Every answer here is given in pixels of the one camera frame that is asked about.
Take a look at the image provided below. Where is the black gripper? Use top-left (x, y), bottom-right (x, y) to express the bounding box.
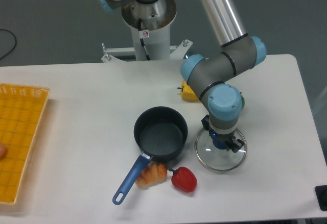
top-left (209, 132), bottom-right (244, 153)

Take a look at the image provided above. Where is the glass lid blue knob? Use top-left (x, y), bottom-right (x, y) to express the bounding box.
top-left (194, 129), bottom-right (247, 172)

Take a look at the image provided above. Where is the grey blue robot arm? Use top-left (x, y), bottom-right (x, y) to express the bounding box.
top-left (99, 0), bottom-right (267, 152)

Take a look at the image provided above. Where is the green bell pepper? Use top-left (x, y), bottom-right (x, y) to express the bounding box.
top-left (241, 95), bottom-right (245, 109)

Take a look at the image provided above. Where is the red bell pepper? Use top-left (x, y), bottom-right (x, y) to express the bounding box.
top-left (168, 166), bottom-right (197, 193)

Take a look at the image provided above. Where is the yellow bell pepper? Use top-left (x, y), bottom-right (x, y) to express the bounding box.
top-left (177, 81), bottom-right (199, 102)

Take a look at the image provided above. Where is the croissant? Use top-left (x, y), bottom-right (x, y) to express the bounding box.
top-left (135, 163), bottom-right (167, 188)

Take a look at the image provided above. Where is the black object table corner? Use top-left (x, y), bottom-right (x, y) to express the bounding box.
top-left (315, 185), bottom-right (327, 211)

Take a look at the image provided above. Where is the yellow woven basket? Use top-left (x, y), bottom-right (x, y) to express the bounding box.
top-left (1, 83), bottom-right (50, 205)

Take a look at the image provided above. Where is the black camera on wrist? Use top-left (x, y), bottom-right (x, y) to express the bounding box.
top-left (201, 114), bottom-right (209, 131)

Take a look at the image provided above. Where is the dark saucepan blue handle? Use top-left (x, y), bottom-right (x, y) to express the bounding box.
top-left (112, 106), bottom-right (188, 205)

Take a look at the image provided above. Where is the black cable on floor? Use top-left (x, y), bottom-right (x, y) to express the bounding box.
top-left (0, 29), bottom-right (17, 60)

